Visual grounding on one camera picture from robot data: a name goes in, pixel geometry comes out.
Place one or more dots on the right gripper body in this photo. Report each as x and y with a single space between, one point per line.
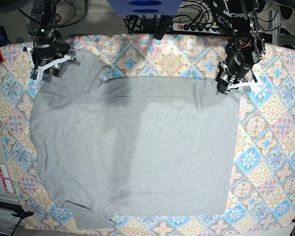
42 56

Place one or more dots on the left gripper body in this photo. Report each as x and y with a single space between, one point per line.
235 82

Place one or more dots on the grey T-shirt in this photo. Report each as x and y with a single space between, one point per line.
133 146

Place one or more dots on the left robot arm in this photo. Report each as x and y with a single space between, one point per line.
238 21

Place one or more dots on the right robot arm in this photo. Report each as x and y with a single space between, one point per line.
42 22

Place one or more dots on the black power strip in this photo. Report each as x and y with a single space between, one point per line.
198 28

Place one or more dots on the patterned tablecloth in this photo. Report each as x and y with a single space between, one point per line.
262 181

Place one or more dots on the white red labels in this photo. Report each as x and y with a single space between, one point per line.
5 178

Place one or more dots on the black clamp bottom left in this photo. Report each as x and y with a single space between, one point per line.
22 214

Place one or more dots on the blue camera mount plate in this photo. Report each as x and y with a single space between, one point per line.
145 7

